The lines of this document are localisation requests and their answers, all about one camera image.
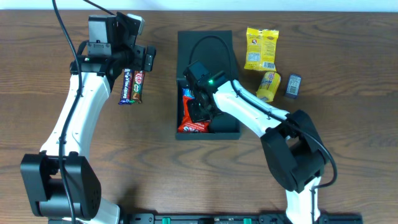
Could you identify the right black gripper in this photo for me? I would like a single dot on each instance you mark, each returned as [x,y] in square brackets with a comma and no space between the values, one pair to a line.
[200,107]

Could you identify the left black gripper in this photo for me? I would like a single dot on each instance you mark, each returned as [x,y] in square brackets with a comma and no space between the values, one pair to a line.
[143,58]

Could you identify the blue Oreo cookie pack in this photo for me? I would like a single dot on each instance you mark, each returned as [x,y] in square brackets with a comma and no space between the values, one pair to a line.
[187,93]

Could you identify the dark green box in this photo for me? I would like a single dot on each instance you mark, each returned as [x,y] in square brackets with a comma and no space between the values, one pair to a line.
[214,49]

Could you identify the red Hacks candy bag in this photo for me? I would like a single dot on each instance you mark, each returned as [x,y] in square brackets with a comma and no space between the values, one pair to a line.
[187,125]

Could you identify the yellow Hacks candy bag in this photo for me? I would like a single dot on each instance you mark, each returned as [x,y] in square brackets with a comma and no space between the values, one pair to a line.
[261,49]

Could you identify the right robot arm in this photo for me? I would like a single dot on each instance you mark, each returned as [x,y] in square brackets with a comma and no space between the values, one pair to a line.
[295,154]

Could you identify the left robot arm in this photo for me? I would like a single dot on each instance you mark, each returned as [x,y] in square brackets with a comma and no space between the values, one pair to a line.
[59,181]

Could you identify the red KitKat bar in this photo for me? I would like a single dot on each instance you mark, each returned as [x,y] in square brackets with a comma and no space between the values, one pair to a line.
[138,81]

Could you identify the purple Dairy Milk bar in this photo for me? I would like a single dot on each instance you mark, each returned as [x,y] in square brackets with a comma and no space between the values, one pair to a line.
[125,98]

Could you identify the yellow Mentos roll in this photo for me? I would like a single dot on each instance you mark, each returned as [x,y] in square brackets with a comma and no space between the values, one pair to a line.
[268,87]

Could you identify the small dark blue box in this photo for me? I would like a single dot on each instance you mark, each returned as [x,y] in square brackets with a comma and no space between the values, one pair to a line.
[293,86]

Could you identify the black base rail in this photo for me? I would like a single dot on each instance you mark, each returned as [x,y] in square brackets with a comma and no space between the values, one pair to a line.
[264,218]

